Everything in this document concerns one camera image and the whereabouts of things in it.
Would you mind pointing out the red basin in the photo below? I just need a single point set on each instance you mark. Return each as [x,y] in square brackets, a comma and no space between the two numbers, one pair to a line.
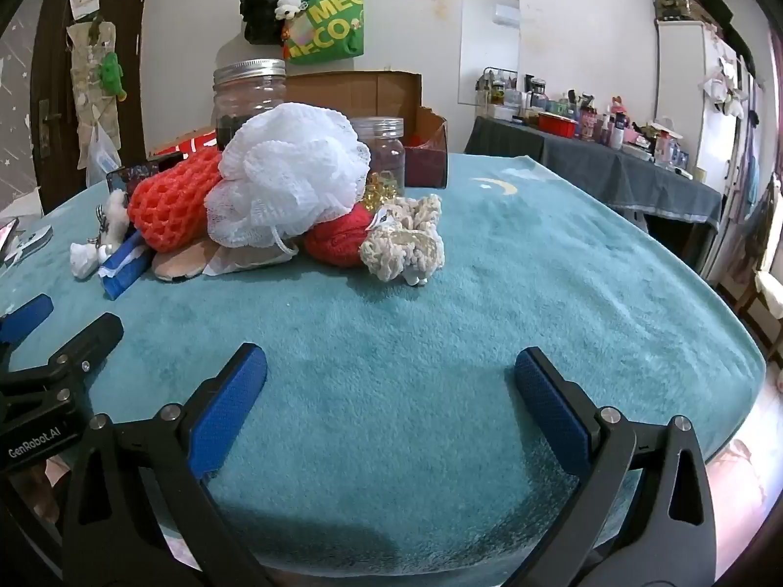
[558,125]

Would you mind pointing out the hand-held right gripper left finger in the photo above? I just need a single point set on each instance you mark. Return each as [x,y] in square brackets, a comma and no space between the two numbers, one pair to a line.
[232,409]

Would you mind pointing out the white plush bear charm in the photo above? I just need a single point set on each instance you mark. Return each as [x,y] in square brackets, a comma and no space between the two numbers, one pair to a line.
[287,6]

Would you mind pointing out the blue tissue pack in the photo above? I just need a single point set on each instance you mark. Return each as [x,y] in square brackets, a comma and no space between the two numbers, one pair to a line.
[122,269]

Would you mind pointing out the row of toiletry bottles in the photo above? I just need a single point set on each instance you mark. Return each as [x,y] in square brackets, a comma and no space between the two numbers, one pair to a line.
[599,122]

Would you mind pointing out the teal plush blanket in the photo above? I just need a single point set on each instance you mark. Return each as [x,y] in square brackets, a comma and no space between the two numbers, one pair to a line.
[489,287]

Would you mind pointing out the red plush toy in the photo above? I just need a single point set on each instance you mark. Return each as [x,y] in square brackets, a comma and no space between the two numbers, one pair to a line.
[336,235]

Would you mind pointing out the dark case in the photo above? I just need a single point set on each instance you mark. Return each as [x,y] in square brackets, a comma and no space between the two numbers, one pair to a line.
[685,0]

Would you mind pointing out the beige hanging organizer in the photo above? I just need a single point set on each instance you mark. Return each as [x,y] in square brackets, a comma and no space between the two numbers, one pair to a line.
[85,73]

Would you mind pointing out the black bag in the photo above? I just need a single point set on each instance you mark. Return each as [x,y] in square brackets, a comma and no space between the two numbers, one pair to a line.
[260,12]

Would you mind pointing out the white mesh bath pouf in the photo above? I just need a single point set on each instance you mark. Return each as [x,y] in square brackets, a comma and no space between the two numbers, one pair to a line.
[287,165]

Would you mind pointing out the wall mirror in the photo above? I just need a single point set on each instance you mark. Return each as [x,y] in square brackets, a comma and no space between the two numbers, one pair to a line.
[489,61]

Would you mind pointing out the cardboard box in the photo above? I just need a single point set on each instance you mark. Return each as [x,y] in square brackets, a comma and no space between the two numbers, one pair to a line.
[342,95]

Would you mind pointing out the cream crochet scrunchie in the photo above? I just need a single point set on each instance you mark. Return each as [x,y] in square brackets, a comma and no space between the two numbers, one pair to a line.
[397,250]

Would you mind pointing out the green plush toy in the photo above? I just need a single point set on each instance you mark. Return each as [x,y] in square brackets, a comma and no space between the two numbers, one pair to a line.
[112,73]

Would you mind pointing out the green tote bag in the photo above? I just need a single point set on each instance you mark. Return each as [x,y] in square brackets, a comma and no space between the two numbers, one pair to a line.
[330,24]

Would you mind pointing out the grey cloth covered table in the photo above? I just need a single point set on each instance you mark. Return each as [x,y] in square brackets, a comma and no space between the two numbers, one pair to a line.
[581,165]

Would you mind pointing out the glass jar of gold beads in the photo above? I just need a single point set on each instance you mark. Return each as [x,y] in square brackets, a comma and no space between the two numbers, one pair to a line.
[385,153]

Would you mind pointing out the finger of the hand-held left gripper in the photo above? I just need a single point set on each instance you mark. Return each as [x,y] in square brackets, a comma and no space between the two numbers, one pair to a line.
[92,339]
[24,318]

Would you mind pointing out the large glass jar metal lid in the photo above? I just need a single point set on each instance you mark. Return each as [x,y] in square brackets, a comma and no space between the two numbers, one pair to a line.
[244,98]

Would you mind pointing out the pink cloth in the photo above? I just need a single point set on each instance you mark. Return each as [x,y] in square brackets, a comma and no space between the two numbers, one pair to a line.
[740,489]

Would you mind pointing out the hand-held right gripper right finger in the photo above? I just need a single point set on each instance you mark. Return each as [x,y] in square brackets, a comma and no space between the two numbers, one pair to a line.
[550,416]

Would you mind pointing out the round beige pad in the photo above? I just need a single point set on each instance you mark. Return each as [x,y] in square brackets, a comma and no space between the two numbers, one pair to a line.
[177,263]

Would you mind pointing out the orange knitted sponge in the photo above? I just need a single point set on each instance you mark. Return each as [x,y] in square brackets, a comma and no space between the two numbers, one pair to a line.
[171,202]

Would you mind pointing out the brown door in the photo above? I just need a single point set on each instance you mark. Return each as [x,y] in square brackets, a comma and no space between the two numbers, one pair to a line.
[55,73]

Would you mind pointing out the clear plastic bag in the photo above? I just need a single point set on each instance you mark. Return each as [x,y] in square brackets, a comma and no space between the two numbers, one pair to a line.
[101,156]

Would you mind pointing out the small white plush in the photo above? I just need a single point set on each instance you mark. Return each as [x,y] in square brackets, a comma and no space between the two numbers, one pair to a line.
[82,260]

